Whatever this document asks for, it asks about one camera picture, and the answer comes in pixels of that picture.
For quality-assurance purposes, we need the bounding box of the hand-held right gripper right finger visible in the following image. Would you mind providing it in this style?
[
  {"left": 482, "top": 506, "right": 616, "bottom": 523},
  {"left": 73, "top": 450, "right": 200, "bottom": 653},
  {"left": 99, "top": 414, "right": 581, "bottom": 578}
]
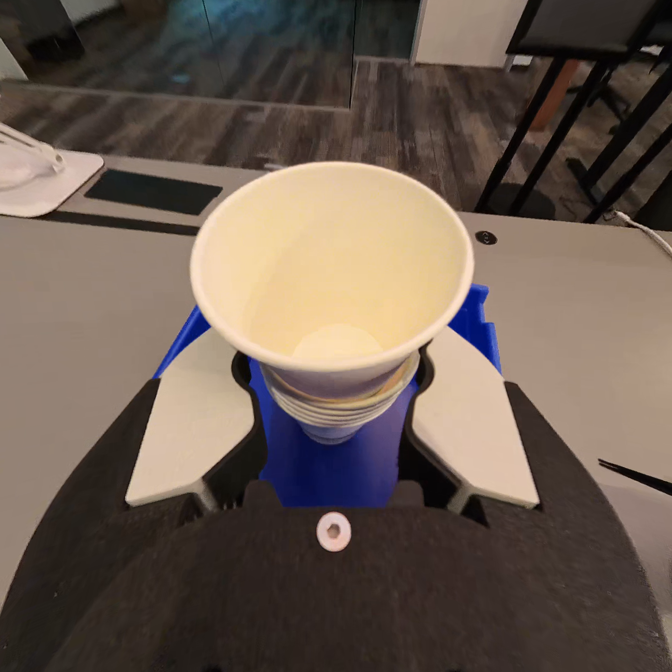
[{"left": 398, "top": 327, "right": 542, "bottom": 514}]

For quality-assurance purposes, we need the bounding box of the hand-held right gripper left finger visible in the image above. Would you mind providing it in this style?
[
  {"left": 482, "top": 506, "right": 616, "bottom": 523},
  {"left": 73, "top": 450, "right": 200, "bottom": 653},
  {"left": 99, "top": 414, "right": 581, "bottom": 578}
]
[{"left": 124, "top": 330, "right": 270, "bottom": 514}]

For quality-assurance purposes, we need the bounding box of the stack of nested paper cups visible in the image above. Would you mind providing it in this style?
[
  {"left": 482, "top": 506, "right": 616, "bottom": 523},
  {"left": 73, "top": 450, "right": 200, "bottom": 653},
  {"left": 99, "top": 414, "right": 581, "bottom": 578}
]
[{"left": 260, "top": 352, "right": 421, "bottom": 446}]

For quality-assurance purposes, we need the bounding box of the large blue plastic bin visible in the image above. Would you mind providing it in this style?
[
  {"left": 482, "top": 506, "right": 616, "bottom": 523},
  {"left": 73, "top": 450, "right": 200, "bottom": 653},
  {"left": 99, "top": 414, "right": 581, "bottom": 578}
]
[{"left": 152, "top": 283, "right": 503, "bottom": 509}]

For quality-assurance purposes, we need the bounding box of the white paper cup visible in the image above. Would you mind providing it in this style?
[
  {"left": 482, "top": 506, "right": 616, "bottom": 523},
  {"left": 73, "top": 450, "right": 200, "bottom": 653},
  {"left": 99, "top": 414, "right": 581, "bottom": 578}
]
[{"left": 190, "top": 161, "right": 475, "bottom": 400}]

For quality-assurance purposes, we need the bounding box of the white clipboard stand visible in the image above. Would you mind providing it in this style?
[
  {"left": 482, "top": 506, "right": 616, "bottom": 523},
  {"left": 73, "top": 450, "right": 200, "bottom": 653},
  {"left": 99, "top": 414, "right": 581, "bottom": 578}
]
[{"left": 0, "top": 122, "right": 105, "bottom": 218}]

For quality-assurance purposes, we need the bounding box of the black easel stand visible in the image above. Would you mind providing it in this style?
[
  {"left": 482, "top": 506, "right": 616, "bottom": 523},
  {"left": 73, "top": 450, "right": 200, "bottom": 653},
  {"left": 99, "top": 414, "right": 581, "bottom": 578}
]
[
  {"left": 475, "top": 50, "right": 578, "bottom": 216},
  {"left": 567, "top": 47, "right": 672, "bottom": 224}
]

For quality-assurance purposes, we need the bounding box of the dark display board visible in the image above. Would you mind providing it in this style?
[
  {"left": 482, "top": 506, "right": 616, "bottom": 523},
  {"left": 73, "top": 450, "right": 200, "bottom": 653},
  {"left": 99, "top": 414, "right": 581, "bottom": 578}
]
[{"left": 506, "top": 0, "right": 646, "bottom": 56}]

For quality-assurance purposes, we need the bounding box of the white cable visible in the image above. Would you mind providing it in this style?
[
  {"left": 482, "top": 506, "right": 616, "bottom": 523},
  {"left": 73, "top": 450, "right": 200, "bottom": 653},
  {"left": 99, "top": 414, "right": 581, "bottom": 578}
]
[{"left": 604, "top": 209, "right": 672, "bottom": 259}]

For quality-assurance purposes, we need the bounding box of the brown wooden post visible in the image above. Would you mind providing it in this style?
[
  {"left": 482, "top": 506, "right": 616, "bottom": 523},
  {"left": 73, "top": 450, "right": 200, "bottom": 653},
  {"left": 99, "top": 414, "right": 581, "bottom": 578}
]
[{"left": 529, "top": 59, "right": 578, "bottom": 132}]

